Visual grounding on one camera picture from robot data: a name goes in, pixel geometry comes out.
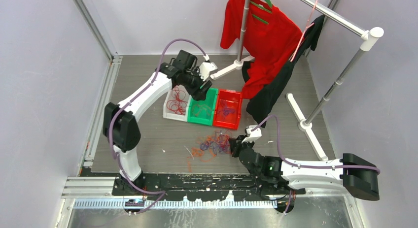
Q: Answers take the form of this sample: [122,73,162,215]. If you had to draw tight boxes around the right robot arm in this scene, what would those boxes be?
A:
[228,135,380,201]

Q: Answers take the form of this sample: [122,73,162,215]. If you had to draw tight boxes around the red shirt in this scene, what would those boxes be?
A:
[220,0,302,99]

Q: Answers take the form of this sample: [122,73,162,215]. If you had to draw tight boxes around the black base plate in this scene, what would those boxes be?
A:
[111,173,306,211]

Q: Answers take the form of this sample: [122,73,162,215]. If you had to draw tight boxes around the white plastic bin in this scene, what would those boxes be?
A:
[163,85,191,122]

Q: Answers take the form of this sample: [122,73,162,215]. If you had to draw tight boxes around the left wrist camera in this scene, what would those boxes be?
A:
[199,62,218,82]

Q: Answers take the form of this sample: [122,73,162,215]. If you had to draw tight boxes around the pink hanger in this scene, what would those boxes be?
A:
[289,0,318,62]

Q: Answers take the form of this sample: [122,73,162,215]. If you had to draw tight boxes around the cable bundle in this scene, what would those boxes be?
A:
[186,130,233,173]

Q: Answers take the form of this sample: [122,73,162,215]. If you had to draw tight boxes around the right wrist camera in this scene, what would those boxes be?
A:
[242,125,262,142]

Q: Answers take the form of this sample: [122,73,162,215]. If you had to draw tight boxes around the green hanger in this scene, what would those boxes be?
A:
[250,0,273,14]

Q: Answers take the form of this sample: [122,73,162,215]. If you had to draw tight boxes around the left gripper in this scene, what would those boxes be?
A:
[182,67,212,100]

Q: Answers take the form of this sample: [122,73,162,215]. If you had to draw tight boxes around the orange cable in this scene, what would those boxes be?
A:
[191,103,213,119]

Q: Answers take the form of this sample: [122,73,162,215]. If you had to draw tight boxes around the red cable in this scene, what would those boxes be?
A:
[166,85,189,116]

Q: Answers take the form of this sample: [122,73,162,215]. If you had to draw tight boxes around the purple cable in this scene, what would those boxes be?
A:
[108,38,209,216]
[249,114,382,175]
[218,100,239,119]

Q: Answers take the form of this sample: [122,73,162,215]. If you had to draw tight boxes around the black shirt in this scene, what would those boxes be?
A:
[246,15,325,128]

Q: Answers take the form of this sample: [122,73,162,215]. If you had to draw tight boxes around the green plastic bin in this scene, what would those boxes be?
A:
[187,88,218,126]

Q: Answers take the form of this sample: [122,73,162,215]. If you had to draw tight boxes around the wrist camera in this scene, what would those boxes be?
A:
[199,62,218,82]
[242,125,262,142]

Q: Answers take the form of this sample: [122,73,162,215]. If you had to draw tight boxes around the white garment rack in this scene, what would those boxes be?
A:
[209,0,384,162]

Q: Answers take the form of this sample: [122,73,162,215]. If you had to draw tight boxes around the red plastic bin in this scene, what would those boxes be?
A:
[212,89,243,130]

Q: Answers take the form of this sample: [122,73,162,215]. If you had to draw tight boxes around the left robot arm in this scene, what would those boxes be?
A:
[103,50,217,195]

